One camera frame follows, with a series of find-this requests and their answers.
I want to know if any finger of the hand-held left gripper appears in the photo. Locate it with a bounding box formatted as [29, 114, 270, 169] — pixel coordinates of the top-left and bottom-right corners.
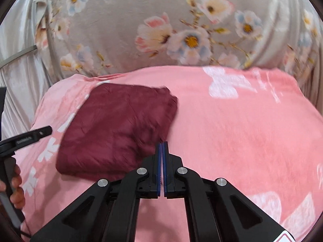
[0, 126, 53, 155]

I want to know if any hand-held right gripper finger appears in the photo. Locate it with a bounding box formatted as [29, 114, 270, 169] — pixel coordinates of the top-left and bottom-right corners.
[164, 142, 296, 242]
[30, 143, 162, 242]

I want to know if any maroon jacket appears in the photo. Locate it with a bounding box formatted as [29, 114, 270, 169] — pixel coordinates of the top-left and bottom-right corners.
[56, 83, 178, 182]

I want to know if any person's left hand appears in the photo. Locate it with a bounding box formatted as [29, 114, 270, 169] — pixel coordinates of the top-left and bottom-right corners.
[0, 165, 26, 209]

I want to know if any silver satin cloth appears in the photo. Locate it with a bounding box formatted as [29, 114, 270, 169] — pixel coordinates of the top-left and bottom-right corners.
[0, 0, 55, 142]

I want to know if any pink printed blanket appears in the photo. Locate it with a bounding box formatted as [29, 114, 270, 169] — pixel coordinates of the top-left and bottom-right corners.
[18, 66, 323, 242]

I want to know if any grey metal strip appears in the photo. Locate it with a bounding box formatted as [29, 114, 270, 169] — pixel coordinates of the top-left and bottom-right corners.
[0, 45, 37, 68]

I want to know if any grey floral quilt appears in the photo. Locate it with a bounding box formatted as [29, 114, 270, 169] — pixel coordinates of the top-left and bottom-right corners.
[33, 0, 321, 77]

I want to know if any beige pleated curtain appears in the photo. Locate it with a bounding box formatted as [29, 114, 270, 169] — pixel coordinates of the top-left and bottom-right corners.
[301, 63, 323, 111]

